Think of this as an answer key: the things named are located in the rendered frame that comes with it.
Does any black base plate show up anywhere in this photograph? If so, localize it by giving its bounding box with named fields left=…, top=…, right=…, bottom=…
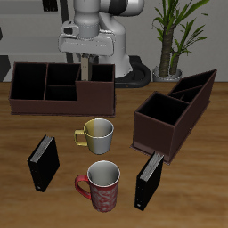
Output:
left=113, top=55, right=152, bottom=89

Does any yellow and white mug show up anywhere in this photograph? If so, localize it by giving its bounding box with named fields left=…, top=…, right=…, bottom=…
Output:
left=73, top=118, right=115, bottom=156

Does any dark brown desk caddy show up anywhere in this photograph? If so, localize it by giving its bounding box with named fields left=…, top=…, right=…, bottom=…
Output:
left=130, top=69, right=218, bottom=166
left=8, top=61, right=117, bottom=118

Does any green pot plant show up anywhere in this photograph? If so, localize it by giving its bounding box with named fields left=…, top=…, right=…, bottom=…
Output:
left=151, top=0, right=210, bottom=84

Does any black book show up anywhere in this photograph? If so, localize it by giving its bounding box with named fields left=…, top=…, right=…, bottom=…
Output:
left=27, top=134, right=61, bottom=193
left=134, top=151, right=166, bottom=212

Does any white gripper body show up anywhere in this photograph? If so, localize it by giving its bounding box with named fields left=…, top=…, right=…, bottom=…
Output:
left=57, top=30, right=116, bottom=58

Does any red and white mug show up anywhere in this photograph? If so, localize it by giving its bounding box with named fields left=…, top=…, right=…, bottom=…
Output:
left=74, top=160, right=121, bottom=213

